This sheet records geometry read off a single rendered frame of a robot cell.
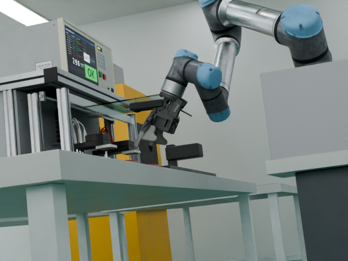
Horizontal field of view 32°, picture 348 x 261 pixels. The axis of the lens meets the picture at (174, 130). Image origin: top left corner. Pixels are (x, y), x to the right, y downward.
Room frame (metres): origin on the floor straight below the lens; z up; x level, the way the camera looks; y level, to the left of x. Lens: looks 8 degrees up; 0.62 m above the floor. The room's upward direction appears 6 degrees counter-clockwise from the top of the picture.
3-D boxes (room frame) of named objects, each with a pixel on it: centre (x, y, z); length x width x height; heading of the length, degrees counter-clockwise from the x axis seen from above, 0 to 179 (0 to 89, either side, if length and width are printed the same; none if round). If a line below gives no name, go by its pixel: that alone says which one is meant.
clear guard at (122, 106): (2.26, 0.11, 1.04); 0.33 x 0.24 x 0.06; 75
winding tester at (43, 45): (2.18, 0.46, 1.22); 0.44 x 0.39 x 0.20; 165
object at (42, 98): (2.13, 0.32, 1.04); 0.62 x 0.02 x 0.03; 165
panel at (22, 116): (2.15, 0.40, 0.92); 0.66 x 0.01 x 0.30; 165
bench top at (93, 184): (2.15, 0.39, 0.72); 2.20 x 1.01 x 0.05; 165
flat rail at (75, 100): (2.11, 0.25, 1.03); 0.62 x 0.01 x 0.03; 165
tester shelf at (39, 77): (2.17, 0.46, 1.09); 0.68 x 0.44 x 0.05; 165
